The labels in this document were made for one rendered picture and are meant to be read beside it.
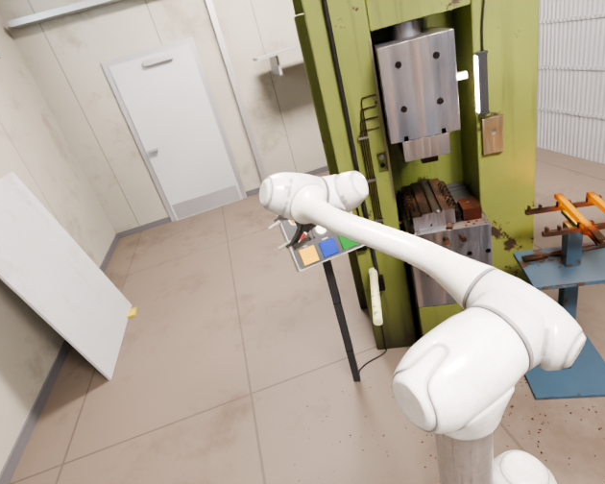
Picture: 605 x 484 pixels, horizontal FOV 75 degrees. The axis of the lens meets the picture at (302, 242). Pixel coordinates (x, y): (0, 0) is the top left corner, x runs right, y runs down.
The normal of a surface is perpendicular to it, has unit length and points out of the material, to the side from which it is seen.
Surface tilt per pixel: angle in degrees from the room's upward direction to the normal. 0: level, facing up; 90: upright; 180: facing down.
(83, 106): 90
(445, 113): 90
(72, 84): 90
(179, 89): 90
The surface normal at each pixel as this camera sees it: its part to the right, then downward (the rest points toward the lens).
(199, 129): 0.23, 0.40
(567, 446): -0.25, -0.85
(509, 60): -0.10, 0.49
